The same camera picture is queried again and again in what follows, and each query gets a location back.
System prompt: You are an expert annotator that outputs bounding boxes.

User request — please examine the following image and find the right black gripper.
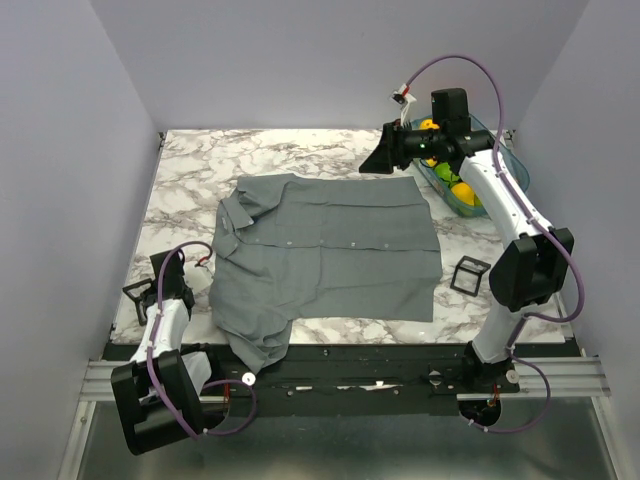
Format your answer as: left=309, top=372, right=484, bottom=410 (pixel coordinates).
left=357, top=120, right=443, bottom=175

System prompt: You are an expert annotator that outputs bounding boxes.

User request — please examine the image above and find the grey button shirt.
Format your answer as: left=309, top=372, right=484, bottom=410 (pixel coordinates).
left=209, top=174, right=442, bottom=372

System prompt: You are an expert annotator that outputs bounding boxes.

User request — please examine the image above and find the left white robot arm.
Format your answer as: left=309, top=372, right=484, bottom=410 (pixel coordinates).
left=111, top=249, right=222, bottom=455

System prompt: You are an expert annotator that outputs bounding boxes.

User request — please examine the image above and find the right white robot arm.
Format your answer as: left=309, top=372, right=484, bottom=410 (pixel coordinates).
left=359, top=85, right=574, bottom=392

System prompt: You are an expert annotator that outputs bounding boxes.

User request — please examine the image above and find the orange at tub back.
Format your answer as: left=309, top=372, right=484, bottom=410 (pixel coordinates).
left=419, top=118, right=439, bottom=130

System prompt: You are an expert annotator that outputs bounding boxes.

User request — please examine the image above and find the green striped melon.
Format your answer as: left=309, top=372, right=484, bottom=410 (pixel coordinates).
left=434, top=163, right=460, bottom=187

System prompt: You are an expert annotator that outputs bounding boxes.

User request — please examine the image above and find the yellow pear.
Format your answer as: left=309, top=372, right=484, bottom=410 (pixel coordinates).
left=450, top=182, right=476, bottom=206

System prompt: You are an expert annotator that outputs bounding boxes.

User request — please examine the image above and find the clear teal fruit tub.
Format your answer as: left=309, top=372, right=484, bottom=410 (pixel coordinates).
left=414, top=141, right=530, bottom=217

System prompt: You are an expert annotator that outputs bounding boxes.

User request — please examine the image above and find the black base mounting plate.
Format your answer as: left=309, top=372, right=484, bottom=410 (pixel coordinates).
left=231, top=341, right=586, bottom=421

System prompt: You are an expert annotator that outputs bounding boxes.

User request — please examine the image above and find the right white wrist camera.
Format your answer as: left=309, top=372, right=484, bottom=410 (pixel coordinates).
left=390, top=84, right=416, bottom=126

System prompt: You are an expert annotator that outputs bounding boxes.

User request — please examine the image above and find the right black square frame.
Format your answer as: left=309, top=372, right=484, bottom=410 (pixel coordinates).
left=450, top=255, right=491, bottom=297

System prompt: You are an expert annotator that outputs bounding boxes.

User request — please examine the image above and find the black square frame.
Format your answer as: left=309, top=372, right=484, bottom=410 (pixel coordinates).
left=450, top=255, right=491, bottom=297
left=122, top=278, right=157, bottom=326

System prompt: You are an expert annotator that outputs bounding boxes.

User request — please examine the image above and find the left black square frame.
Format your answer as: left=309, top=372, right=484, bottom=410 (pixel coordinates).
left=122, top=278, right=157, bottom=326

